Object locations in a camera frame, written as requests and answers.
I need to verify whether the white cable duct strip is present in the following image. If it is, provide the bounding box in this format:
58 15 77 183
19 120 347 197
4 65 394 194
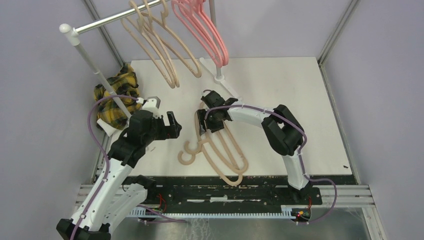
126 207 296 220

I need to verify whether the white rack foot far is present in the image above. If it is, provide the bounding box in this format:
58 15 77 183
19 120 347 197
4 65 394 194
199 57 243 101

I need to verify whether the white rack foot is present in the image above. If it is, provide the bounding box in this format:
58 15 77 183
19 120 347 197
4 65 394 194
96 118 118 137
199 57 243 101

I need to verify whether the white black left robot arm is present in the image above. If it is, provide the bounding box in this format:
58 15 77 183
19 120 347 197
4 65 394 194
56 110 182 240

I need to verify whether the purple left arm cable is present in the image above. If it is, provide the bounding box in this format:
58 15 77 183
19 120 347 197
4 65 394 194
67 95 186 240

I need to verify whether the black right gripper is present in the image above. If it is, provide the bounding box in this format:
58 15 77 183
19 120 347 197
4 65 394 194
197 107 225 134

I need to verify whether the white rack foot near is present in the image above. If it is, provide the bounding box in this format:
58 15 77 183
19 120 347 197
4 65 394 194
96 118 118 137

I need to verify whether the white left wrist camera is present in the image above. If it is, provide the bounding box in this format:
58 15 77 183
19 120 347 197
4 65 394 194
136 96 161 119

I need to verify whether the grey rack far pole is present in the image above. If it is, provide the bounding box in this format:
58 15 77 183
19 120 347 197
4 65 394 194
207 0 223 80

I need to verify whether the beige plastic hanger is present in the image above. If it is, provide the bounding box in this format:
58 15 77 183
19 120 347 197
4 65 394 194
143 0 202 79
182 112 249 175
177 147 243 187
120 0 180 89

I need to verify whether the beige plastic hanger bottom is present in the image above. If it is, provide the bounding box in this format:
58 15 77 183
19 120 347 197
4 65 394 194
177 147 243 187

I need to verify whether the yellow plaid cloth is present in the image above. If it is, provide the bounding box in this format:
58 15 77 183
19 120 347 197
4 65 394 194
93 64 143 131

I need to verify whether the metal rack top bar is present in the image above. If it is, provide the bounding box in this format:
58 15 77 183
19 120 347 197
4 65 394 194
74 0 162 35

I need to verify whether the white rack left pole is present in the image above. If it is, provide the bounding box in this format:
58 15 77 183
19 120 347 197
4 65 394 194
59 23 131 118

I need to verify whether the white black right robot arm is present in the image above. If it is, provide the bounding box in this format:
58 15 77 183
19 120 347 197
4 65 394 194
196 89 310 204

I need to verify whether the beige plastic hanger top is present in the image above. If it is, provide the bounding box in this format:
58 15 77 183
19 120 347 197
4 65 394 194
143 0 202 79

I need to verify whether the aluminium frame rail base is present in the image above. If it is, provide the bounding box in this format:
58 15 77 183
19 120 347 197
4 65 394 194
77 132 377 210

